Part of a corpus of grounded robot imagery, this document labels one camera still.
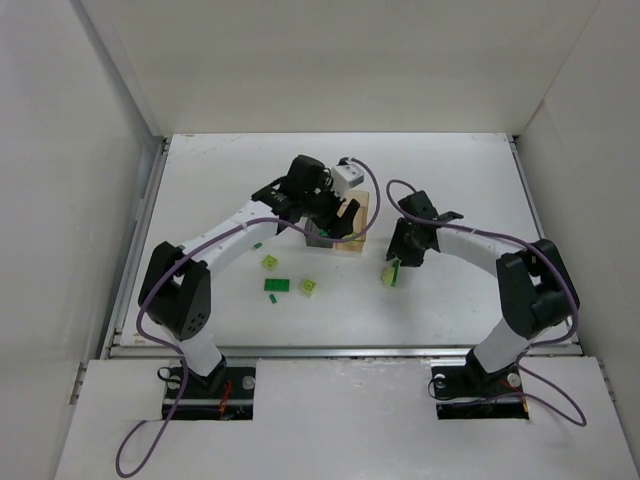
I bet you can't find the green and lime lego stack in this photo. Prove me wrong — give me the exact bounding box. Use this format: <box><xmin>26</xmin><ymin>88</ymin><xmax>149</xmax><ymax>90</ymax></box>
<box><xmin>390</xmin><ymin>260</ymin><xmax>400</xmax><ymax>287</ymax></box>

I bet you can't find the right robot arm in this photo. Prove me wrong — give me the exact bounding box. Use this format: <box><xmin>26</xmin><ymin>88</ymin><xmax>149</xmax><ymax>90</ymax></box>
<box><xmin>386</xmin><ymin>190</ymin><xmax>579</xmax><ymax>401</ymax></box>

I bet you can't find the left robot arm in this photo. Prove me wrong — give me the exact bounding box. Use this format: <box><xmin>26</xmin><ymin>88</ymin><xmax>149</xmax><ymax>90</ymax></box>
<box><xmin>138</xmin><ymin>155</ymin><xmax>365</xmax><ymax>393</ymax></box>

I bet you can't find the orange transparent container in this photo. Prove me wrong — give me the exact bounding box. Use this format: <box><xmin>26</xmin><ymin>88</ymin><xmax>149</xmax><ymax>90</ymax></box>
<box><xmin>334</xmin><ymin>190</ymin><xmax>370</xmax><ymax>253</ymax></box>

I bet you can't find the grey transparent container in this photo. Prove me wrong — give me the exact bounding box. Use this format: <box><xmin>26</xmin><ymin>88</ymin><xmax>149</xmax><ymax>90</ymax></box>
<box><xmin>304</xmin><ymin>218</ymin><xmax>333</xmax><ymax>249</ymax></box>

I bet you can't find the lime lego brick right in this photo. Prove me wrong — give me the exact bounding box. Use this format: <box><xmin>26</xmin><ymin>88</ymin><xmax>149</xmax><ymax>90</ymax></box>
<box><xmin>299</xmin><ymin>278</ymin><xmax>317</xmax><ymax>297</ymax></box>

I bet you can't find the lime lego brick left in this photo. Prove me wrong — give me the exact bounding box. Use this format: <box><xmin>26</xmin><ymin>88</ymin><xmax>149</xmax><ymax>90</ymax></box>
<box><xmin>261</xmin><ymin>255</ymin><xmax>279</xmax><ymax>271</ymax></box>

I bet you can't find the dark green flat lego plate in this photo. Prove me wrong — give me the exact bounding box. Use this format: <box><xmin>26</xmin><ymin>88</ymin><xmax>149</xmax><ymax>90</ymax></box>
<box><xmin>264</xmin><ymin>278</ymin><xmax>290</xmax><ymax>292</ymax></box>

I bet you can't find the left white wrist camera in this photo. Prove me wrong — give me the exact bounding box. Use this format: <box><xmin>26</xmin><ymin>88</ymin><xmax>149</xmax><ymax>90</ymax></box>
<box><xmin>331</xmin><ymin>157</ymin><xmax>365</xmax><ymax>197</ymax></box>

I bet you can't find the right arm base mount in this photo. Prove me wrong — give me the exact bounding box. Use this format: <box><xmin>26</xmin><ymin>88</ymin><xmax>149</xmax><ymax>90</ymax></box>
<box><xmin>429</xmin><ymin>365</ymin><xmax>529</xmax><ymax>420</ymax></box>

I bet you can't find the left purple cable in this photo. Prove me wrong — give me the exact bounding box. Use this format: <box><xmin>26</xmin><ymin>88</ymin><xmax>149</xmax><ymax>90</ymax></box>
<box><xmin>115</xmin><ymin>157</ymin><xmax>383</xmax><ymax>476</ymax></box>

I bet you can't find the purple cable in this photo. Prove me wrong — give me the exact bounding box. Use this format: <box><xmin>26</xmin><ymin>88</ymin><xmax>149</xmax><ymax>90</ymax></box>
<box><xmin>385</xmin><ymin>179</ymin><xmax>587</xmax><ymax>427</ymax></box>
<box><xmin>115</xmin><ymin>157</ymin><xmax>383</xmax><ymax>476</ymax></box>

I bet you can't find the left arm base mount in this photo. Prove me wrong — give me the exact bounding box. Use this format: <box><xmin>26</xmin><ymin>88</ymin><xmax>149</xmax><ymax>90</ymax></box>
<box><xmin>172</xmin><ymin>366</ymin><xmax>256</xmax><ymax>421</ymax></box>

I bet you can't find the aluminium rail front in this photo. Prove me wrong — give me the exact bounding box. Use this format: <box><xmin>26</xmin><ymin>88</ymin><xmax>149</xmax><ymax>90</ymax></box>
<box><xmin>102</xmin><ymin>344</ymin><xmax>599</xmax><ymax>361</ymax></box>

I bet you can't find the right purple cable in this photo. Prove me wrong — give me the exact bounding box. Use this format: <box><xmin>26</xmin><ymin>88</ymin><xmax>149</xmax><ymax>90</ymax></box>
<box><xmin>385</xmin><ymin>179</ymin><xmax>587</xmax><ymax>427</ymax></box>

